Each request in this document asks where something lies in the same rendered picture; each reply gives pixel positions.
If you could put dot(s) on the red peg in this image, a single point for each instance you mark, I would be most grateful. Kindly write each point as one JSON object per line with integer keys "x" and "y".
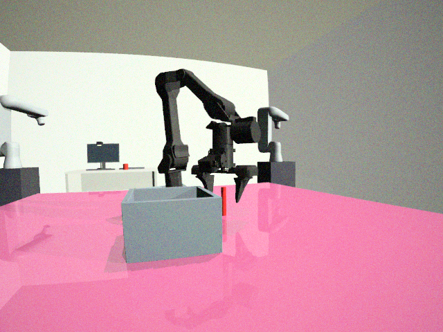
{"x": 223, "y": 195}

